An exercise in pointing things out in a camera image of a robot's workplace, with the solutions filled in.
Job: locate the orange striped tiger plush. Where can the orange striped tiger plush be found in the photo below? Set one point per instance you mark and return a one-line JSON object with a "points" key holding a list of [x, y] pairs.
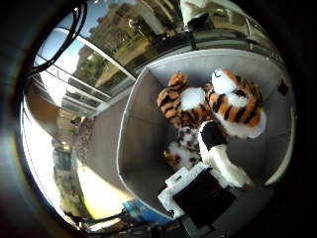
{"points": [[237, 109]]}

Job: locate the white brown spotted plush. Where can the white brown spotted plush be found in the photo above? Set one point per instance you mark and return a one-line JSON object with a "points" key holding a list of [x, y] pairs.
{"points": [[183, 155]]}

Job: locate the white fabric storage container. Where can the white fabric storage container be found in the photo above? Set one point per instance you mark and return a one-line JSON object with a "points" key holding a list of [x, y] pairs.
{"points": [[142, 132]]}

